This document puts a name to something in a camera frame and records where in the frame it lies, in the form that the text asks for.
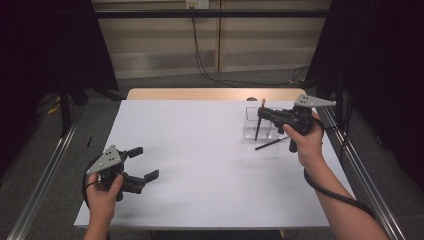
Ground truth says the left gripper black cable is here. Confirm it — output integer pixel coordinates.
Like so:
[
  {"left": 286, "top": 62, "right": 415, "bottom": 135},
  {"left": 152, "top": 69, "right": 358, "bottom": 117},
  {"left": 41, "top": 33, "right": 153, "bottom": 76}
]
[{"left": 81, "top": 155, "right": 102, "bottom": 211}]

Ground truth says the white wall socket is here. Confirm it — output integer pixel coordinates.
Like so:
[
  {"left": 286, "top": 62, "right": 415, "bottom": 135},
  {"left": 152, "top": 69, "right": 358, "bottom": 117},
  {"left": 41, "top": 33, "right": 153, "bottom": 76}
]
[{"left": 185, "top": 0, "right": 210, "bottom": 10}]

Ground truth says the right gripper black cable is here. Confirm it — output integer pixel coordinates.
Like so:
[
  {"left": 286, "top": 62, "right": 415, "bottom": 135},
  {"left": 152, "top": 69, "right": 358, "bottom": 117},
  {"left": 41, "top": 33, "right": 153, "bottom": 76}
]
[{"left": 302, "top": 117, "right": 377, "bottom": 220}]

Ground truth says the black metal stand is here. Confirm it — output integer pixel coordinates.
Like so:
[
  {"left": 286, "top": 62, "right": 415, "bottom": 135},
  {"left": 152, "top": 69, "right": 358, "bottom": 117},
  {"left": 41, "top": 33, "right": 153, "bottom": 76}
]
[
  {"left": 58, "top": 74, "right": 73, "bottom": 138},
  {"left": 334, "top": 71, "right": 346, "bottom": 128}
]

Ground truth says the black curtain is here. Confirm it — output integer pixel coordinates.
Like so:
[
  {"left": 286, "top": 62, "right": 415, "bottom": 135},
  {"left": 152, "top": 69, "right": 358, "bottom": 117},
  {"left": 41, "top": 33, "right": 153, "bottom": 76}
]
[
  {"left": 0, "top": 0, "right": 119, "bottom": 174},
  {"left": 306, "top": 0, "right": 424, "bottom": 183}
]

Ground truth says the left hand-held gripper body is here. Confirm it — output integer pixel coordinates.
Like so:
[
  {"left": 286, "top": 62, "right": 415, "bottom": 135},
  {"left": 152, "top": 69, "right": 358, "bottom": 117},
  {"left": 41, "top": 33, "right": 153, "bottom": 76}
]
[{"left": 84, "top": 144, "right": 148, "bottom": 203}]

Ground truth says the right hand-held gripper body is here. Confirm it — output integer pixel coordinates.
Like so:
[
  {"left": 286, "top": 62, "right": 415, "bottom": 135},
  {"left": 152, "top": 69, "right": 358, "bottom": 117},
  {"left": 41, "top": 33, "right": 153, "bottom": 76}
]
[{"left": 266, "top": 94, "right": 338, "bottom": 154}]

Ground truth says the clear acrylic organizer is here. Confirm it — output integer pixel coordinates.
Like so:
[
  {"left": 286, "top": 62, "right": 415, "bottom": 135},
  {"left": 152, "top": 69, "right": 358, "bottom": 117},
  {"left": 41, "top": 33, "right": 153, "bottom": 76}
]
[{"left": 242, "top": 106, "right": 284, "bottom": 140}]

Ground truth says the black cosmetic pencil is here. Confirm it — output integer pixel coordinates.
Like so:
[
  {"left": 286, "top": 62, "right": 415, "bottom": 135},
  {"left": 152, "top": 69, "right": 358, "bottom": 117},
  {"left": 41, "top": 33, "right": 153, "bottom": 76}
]
[{"left": 254, "top": 135, "right": 291, "bottom": 151}]

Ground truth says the black power cable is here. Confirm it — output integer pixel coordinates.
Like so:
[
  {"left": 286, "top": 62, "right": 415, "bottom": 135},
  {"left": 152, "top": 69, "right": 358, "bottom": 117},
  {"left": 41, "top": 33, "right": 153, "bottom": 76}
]
[
  {"left": 191, "top": 7, "right": 309, "bottom": 87},
  {"left": 190, "top": 7, "right": 309, "bottom": 88}
]

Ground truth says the person's left hand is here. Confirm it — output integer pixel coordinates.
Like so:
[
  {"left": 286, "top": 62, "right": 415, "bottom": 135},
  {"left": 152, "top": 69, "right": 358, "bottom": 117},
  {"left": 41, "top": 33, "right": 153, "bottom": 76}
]
[{"left": 85, "top": 172, "right": 125, "bottom": 218}]

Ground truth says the person's right hand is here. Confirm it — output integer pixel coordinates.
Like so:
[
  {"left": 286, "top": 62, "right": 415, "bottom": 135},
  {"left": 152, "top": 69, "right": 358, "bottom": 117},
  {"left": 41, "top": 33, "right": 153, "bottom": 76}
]
[{"left": 282, "top": 111, "right": 325, "bottom": 169}]

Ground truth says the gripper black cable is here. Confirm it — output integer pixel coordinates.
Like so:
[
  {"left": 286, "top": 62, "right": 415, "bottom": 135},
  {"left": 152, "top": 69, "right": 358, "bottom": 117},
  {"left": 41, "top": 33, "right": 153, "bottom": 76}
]
[
  {"left": 81, "top": 155, "right": 102, "bottom": 211},
  {"left": 302, "top": 117, "right": 377, "bottom": 220}
]

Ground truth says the aluminium frame rail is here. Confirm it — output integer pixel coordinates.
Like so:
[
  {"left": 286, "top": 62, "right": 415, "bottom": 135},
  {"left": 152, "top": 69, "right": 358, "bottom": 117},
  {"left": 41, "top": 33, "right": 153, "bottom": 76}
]
[
  {"left": 318, "top": 106, "right": 406, "bottom": 240},
  {"left": 6, "top": 106, "right": 86, "bottom": 240}
]

